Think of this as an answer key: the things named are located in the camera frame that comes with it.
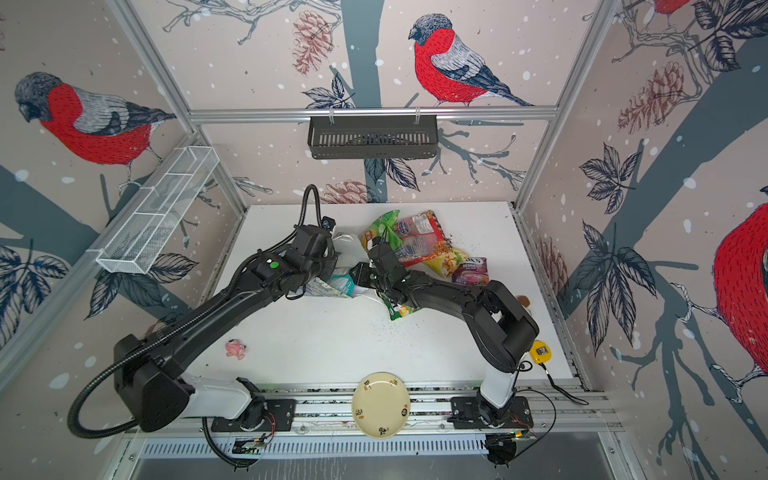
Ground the patterned paper gift bag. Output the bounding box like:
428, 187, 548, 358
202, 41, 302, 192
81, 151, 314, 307
305, 233, 378, 301

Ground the green Fox's candy bag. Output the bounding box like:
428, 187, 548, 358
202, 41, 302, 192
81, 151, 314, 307
381, 297, 419, 321

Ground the bright green snack bag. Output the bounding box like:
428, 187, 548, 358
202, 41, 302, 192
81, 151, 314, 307
359, 210, 403, 251

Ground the red snack bag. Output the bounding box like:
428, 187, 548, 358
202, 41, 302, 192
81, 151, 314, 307
394, 210, 452, 267

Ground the yellow snack bag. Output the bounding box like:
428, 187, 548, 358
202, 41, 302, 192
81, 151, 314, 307
424, 247, 468, 278

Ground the purple candy snack bag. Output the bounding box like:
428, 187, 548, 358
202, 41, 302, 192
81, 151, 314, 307
452, 257, 490, 286

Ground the teal Fox's candy bag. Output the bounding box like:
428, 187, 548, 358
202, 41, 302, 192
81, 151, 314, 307
328, 273, 357, 298

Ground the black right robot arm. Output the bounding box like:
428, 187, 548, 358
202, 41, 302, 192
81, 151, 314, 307
350, 242, 540, 428

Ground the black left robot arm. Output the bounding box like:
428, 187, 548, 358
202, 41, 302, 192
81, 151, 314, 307
114, 217, 338, 432

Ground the cream ceramic plate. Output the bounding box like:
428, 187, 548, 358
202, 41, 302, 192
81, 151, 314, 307
351, 372, 411, 440

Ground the small pink toy figure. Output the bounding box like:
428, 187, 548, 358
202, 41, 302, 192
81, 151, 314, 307
225, 339, 247, 360

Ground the brown white plush toy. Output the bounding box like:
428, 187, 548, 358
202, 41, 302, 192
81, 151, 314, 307
516, 295, 533, 316

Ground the yellow tape measure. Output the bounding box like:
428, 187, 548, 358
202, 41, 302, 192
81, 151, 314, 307
529, 340, 553, 365

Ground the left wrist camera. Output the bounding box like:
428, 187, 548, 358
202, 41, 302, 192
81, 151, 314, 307
320, 216, 336, 233

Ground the black hanging wall basket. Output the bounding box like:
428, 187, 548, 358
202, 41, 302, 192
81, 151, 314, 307
307, 115, 439, 160

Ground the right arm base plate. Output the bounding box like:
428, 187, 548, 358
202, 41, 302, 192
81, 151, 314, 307
448, 396, 534, 430

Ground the horizontal aluminium frame bar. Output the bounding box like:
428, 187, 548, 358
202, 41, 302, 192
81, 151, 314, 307
187, 106, 560, 125

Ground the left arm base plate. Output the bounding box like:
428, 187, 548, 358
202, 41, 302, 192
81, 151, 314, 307
210, 399, 297, 433

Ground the white wire mesh shelf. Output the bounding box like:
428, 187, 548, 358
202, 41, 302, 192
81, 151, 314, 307
96, 146, 220, 274

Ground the black corrugated cable conduit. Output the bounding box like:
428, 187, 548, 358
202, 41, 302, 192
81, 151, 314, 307
67, 183, 325, 470

